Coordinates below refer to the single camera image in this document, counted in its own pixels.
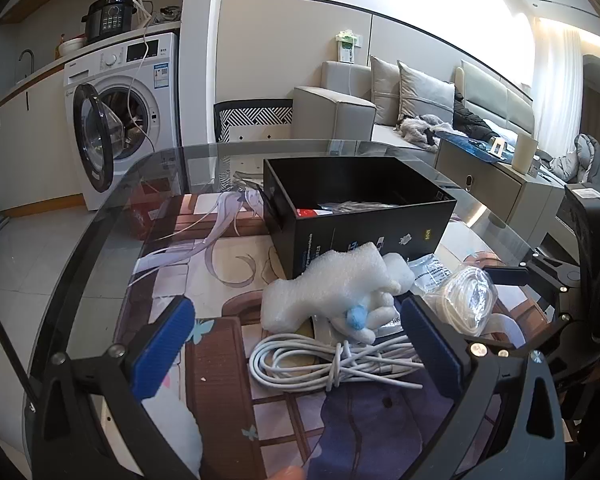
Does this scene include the grey fur garment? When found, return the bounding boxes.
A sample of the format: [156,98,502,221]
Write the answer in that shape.
[395,114,468,153]

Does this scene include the white curtain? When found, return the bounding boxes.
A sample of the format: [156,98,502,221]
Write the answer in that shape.
[530,19,588,146]

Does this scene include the black cardboard box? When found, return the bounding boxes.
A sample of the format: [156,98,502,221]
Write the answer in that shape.
[262,156,458,281]

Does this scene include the clear bag of tubing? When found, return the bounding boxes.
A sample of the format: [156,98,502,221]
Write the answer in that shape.
[425,265,498,336]

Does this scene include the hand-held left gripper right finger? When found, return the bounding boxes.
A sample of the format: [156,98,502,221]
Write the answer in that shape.
[400,294,568,480]

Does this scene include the person's left hand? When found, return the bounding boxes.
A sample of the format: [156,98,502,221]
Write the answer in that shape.
[267,465,307,480]

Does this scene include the white washing machine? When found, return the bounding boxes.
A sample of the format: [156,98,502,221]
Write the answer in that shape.
[62,32,181,211]

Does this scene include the blue plastic tray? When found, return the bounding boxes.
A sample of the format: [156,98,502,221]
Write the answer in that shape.
[437,130,518,163]

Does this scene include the beige sofa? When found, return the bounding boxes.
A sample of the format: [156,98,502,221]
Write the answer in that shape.
[292,57,536,156]

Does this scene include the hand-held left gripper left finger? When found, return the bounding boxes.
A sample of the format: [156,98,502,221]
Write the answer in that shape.
[27,295,201,480]

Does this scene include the white printed plastic packet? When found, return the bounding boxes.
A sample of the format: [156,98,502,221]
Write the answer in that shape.
[407,255,453,296]

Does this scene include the printed table mat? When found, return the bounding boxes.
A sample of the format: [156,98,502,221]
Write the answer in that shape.
[125,190,556,480]

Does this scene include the black pressure cooker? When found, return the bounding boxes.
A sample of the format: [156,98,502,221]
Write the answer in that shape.
[82,0,133,45]

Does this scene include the kitchen counter cabinet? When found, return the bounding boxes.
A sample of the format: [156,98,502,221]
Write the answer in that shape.
[0,67,88,217]

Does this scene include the grey down jacket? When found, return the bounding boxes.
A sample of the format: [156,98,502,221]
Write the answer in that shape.
[550,134,600,186]

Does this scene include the white foam wrap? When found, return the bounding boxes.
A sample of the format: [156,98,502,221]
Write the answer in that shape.
[260,241,402,333]

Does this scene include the kitchen faucet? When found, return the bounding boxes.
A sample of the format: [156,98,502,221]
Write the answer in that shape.
[16,49,35,83]

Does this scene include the beige side cabinet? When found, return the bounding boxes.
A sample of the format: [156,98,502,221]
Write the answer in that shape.
[432,132,571,261]

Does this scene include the black jacket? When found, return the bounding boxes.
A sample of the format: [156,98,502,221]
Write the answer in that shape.
[452,85,503,141]

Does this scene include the red box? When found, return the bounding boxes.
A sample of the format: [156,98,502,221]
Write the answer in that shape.
[129,194,167,240]

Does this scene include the white cup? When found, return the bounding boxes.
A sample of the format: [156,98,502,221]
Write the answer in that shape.
[511,137,538,173]

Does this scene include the clear plastic bags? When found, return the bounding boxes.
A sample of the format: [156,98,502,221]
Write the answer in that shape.
[317,200,406,213]

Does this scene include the black patterned chair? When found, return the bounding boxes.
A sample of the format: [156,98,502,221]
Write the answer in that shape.
[213,99,295,145]

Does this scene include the white cable bundle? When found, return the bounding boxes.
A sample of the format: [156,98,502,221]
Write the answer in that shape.
[248,332,431,391]

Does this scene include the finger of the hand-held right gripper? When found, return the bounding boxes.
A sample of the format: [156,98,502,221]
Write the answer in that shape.
[500,310,581,361]
[486,266,533,288]

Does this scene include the white wall device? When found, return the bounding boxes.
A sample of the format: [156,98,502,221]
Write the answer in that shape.
[334,30,363,65]

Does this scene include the white hanging hose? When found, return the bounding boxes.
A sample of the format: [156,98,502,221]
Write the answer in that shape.
[124,0,157,153]

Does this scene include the grey sofa cushion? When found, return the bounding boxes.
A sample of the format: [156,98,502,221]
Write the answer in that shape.
[369,55,403,128]
[396,60,456,123]

